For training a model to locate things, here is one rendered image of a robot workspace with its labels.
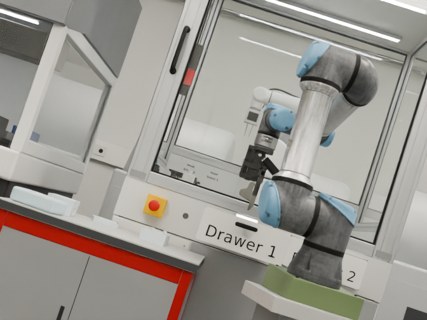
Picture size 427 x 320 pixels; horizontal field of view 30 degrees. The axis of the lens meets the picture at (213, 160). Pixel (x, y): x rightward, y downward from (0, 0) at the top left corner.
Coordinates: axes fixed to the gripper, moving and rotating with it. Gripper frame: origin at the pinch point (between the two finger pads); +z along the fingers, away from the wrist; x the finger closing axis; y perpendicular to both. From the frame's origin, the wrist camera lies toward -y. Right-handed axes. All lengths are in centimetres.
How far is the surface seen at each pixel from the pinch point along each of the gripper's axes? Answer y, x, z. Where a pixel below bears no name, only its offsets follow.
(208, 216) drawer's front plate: 12.3, 10.8, 7.6
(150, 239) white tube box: 27.9, 11.2, 20.2
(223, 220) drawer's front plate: 7.3, 10.7, 7.0
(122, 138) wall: 106, -348, -29
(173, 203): 27.0, -23.0, 7.0
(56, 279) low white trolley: 48, 36, 38
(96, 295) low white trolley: 35, 36, 39
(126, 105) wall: 112, -349, -54
